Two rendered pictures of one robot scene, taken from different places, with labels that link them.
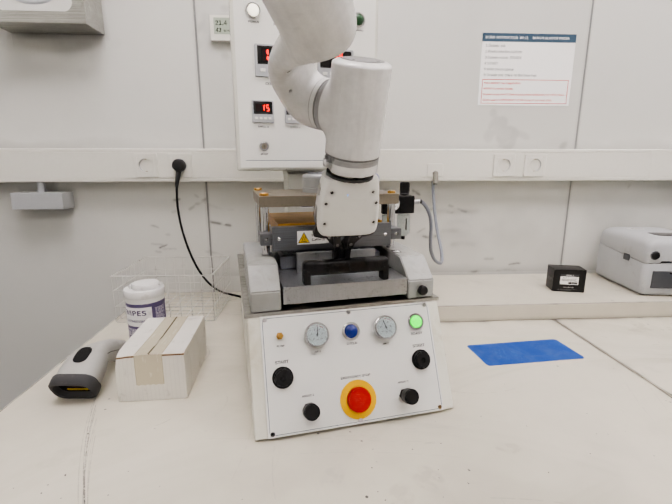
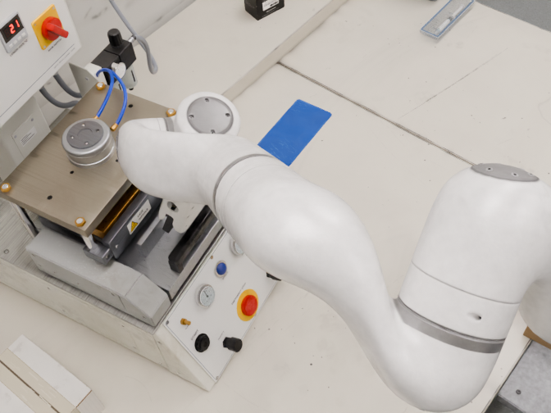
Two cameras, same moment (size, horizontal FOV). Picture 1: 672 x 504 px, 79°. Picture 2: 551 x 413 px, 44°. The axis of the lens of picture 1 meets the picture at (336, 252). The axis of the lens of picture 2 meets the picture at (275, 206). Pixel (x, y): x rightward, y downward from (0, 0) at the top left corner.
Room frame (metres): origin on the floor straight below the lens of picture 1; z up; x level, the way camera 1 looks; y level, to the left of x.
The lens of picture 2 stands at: (0.10, 0.32, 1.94)
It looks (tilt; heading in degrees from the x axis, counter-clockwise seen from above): 54 degrees down; 318
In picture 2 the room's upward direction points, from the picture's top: 6 degrees counter-clockwise
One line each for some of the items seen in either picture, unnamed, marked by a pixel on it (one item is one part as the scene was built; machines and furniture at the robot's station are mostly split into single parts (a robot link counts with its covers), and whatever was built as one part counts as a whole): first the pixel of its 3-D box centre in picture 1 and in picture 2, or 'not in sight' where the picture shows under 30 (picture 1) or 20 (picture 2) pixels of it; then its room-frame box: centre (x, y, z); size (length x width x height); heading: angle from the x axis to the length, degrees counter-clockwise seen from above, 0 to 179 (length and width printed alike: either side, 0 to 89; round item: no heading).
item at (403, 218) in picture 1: (395, 211); (117, 70); (1.03, -0.15, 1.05); 0.15 x 0.05 x 0.15; 105
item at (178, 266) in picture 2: (346, 269); (198, 231); (0.67, -0.02, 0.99); 0.15 x 0.02 x 0.04; 105
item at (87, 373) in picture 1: (96, 359); not in sight; (0.74, 0.47, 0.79); 0.20 x 0.08 x 0.08; 3
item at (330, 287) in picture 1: (327, 261); (134, 209); (0.81, 0.02, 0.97); 0.30 x 0.22 x 0.08; 15
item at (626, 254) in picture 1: (652, 258); not in sight; (1.21, -0.97, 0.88); 0.25 x 0.20 x 0.17; 177
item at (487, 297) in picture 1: (551, 293); (252, 16); (1.20, -0.67, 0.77); 0.84 x 0.30 x 0.04; 93
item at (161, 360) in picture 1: (166, 354); (38, 397); (0.75, 0.34, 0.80); 0.19 x 0.13 x 0.09; 3
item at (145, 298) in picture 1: (146, 312); not in sight; (0.90, 0.44, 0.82); 0.09 x 0.09 x 0.15
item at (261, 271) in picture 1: (259, 271); (97, 276); (0.75, 0.15, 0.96); 0.25 x 0.05 x 0.07; 15
